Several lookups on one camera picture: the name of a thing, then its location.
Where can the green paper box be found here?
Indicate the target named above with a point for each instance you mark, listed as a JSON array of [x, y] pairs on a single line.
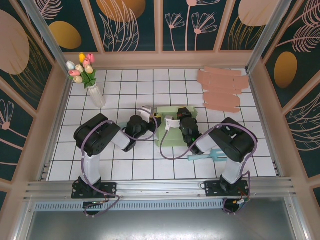
[[170, 138]]

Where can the pink paper box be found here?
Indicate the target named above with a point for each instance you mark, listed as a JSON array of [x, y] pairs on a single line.
[[220, 80]]

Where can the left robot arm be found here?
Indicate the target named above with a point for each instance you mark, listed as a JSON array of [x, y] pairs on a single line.
[[90, 162]]

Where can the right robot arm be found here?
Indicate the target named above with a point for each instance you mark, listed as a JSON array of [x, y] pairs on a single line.
[[232, 140]]

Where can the light blue toy rake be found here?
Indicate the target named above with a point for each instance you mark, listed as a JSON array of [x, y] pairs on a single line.
[[200, 157]]

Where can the white ribbed vase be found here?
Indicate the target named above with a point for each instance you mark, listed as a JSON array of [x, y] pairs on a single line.
[[97, 96]]

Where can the artificial tulip bouquet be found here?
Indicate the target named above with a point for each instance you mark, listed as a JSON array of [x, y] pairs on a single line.
[[86, 70]]

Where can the base wiring bundle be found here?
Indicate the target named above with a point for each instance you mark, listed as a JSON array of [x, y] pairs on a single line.
[[236, 203], [96, 207]]

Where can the grey metal sheet panel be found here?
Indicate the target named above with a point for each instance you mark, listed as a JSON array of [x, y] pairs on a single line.
[[160, 225]]

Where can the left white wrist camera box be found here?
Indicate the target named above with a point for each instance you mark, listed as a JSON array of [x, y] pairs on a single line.
[[145, 112]]

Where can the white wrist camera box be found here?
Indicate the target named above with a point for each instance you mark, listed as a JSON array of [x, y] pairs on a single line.
[[145, 112], [172, 123]]

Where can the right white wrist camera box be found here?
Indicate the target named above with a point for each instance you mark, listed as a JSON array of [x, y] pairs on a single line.
[[172, 123]]

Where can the aluminium mounting rail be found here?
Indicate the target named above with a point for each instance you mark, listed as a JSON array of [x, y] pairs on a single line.
[[160, 187]]

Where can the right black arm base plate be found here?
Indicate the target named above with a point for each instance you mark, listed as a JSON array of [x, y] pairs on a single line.
[[212, 190]]

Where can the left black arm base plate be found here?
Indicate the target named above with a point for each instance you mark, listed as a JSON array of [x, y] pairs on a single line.
[[107, 188]]

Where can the aluminium frame post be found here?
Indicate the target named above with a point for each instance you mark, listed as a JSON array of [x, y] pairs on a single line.
[[265, 35], [50, 42]]

